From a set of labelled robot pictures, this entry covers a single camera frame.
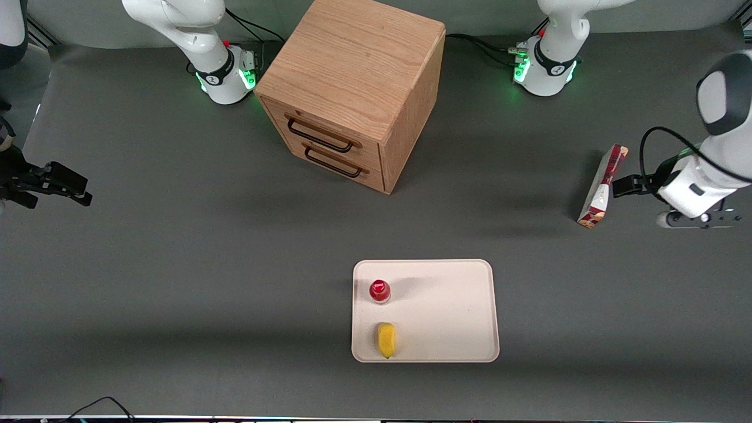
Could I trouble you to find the black cable at table edge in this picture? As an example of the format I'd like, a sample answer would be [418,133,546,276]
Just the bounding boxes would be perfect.
[59,396,137,423]

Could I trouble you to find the beige plastic tray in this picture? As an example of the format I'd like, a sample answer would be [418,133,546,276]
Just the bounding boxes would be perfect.
[351,259,501,363]

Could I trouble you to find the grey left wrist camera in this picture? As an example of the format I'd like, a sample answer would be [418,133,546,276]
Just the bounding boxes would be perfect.
[656,200,743,229]

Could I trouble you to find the black right base cable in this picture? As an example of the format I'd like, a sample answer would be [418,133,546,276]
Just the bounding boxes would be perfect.
[225,8,284,46]

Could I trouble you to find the wooden drawer cabinet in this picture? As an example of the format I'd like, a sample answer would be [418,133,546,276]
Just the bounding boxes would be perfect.
[254,0,447,195]

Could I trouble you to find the black base cable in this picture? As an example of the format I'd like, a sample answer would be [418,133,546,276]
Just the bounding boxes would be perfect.
[445,33,523,66]
[225,8,284,46]

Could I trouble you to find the black left base cable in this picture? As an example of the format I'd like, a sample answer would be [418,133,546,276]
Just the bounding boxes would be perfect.
[445,33,523,66]

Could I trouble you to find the red cookie box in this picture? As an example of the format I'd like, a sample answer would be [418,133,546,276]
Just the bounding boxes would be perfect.
[578,144,629,229]

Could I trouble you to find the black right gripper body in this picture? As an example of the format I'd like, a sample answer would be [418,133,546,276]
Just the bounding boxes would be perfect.
[0,146,45,210]

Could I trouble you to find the black metal drawer handle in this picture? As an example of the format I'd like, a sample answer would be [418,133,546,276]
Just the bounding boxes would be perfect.
[286,115,355,154]
[303,145,364,179]

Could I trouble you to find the yellow lemon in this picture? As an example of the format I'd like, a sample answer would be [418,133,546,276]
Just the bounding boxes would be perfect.
[377,322,397,359]

